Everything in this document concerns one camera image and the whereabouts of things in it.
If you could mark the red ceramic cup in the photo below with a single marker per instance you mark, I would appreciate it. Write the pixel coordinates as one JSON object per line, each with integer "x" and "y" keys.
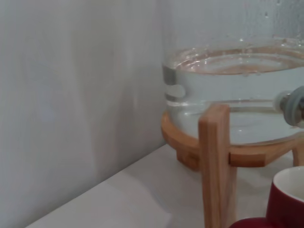
{"x": 280, "y": 209}

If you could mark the chrome faucet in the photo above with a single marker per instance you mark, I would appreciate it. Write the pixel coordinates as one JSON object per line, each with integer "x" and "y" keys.
{"x": 292, "y": 107}

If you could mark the wooden dispenser stand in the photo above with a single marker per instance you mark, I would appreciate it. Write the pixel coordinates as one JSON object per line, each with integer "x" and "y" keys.
{"x": 213, "y": 166}

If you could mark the glass water dispenser jar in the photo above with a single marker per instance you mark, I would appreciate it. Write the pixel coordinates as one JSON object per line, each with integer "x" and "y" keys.
{"x": 225, "y": 95}

